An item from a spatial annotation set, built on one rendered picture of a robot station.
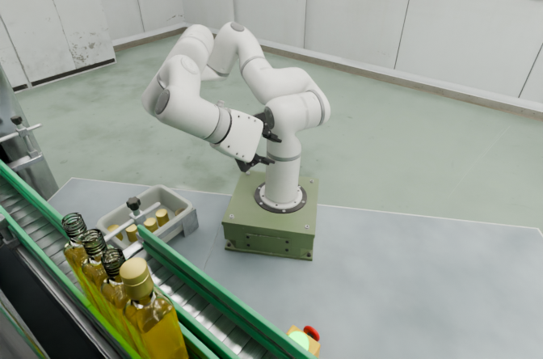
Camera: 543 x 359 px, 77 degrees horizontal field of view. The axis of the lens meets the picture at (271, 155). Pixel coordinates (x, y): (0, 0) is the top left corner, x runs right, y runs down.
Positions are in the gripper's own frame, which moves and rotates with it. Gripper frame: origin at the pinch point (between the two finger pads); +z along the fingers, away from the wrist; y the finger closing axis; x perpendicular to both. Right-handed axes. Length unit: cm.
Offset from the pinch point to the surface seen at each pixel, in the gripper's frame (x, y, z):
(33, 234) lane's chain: -40, 38, -32
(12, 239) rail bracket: -38, 39, -36
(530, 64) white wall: -19, -169, 280
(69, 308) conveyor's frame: -14, 44, -26
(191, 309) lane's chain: 3.1, 37.0, -9.5
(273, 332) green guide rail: 22.7, 31.9, -6.7
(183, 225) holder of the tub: -26.5, 26.5, 0.7
